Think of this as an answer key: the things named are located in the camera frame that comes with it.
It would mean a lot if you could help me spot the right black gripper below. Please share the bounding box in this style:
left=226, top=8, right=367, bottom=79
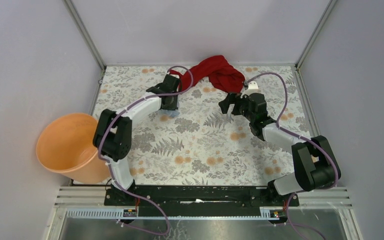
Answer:
left=218, top=92, right=255, bottom=123

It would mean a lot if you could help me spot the light blue plastic trash bag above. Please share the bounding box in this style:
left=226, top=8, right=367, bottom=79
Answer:
left=159, top=109, right=180, bottom=122

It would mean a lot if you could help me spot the orange plastic trash bin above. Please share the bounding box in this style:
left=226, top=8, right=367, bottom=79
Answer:
left=35, top=113, right=110, bottom=184

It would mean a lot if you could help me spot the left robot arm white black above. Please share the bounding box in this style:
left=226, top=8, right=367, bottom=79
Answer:
left=92, top=74, right=181, bottom=206

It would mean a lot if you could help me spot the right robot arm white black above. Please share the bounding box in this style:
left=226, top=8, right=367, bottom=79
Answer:
left=218, top=93, right=341, bottom=206

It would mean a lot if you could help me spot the red cloth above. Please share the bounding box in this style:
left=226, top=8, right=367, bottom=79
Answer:
left=168, top=55, right=245, bottom=93

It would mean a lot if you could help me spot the floral patterned table mat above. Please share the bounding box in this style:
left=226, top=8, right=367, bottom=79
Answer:
left=93, top=66, right=312, bottom=186

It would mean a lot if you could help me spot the metal front tray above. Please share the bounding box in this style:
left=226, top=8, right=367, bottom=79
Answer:
left=43, top=186, right=363, bottom=240

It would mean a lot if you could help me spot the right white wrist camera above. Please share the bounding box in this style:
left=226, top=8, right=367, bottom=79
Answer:
left=242, top=81, right=259, bottom=96

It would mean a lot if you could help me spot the left aluminium frame post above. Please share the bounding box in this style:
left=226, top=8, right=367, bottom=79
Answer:
left=62, top=0, right=106, bottom=72

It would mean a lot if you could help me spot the aluminium frame post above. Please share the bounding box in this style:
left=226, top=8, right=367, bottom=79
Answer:
left=62, top=0, right=106, bottom=72
left=295, top=0, right=338, bottom=70

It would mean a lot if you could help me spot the right aluminium frame post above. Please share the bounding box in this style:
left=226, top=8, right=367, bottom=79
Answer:
left=295, top=0, right=338, bottom=70

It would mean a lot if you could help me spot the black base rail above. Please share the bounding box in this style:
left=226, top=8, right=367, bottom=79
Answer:
left=104, top=185, right=289, bottom=217

